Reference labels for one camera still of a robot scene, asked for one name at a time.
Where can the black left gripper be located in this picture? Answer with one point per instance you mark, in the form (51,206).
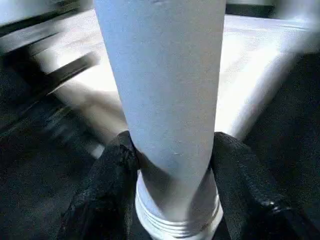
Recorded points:
(35,80)

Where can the white plastic table top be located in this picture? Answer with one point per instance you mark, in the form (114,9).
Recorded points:
(260,60)

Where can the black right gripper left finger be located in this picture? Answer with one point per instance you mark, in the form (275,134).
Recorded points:
(102,195)

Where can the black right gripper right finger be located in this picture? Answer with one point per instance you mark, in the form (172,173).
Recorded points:
(260,195)

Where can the white plastic table leg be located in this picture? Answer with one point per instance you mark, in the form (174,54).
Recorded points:
(165,75)

